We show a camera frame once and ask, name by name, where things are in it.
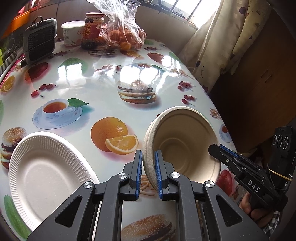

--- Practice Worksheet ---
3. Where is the white paper plate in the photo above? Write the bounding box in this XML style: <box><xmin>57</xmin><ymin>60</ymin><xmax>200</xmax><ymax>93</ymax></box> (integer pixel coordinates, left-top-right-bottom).
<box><xmin>9</xmin><ymin>132</ymin><xmax>99</xmax><ymax>231</ymax></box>

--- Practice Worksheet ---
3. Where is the orange tray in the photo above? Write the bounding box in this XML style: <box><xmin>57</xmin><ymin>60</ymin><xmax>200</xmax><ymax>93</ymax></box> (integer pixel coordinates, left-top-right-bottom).
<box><xmin>2</xmin><ymin>11</ymin><xmax>30</xmax><ymax>38</ymax></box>

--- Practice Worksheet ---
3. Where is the plastic bag of oranges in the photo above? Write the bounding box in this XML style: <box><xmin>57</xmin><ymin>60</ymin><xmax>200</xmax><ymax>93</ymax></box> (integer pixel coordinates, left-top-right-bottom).
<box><xmin>88</xmin><ymin>1</ymin><xmax>147</xmax><ymax>51</ymax></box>

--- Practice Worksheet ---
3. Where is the person right hand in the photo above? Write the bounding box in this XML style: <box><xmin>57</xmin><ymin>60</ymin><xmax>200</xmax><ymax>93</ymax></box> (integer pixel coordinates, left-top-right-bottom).
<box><xmin>239</xmin><ymin>192</ymin><xmax>273</xmax><ymax>228</ymax></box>

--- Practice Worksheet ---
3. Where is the small black space heater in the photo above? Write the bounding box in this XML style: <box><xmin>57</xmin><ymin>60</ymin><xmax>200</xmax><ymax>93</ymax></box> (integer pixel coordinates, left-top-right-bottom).
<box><xmin>23</xmin><ymin>16</ymin><xmax>57</xmax><ymax>64</ymax></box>

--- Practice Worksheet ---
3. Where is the red label glass jar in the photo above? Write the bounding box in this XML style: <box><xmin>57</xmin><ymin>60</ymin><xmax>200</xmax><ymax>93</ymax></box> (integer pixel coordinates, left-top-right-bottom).
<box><xmin>80</xmin><ymin>13</ymin><xmax>105</xmax><ymax>50</ymax></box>

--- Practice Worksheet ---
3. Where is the beige paper bowl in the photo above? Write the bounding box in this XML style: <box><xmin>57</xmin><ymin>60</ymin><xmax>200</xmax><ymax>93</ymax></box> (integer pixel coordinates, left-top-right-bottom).
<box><xmin>142</xmin><ymin>106</ymin><xmax>221</xmax><ymax>188</ymax></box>

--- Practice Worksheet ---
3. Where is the floral curtain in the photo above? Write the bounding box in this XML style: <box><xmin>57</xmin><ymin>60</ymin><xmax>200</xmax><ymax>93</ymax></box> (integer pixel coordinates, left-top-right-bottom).
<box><xmin>179</xmin><ymin>1</ymin><xmax>271</xmax><ymax>93</ymax></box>

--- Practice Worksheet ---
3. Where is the white plastic tub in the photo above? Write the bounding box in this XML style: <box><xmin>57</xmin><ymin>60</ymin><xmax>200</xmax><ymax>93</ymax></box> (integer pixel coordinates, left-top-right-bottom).
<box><xmin>61</xmin><ymin>21</ymin><xmax>84</xmax><ymax>47</ymax></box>

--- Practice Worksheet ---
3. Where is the striped grey box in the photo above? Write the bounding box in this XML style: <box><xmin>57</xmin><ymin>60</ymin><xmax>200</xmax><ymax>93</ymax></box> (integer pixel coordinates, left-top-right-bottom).
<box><xmin>1</xmin><ymin>48</ymin><xmax>17</xmax><ymax>75</ymax></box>

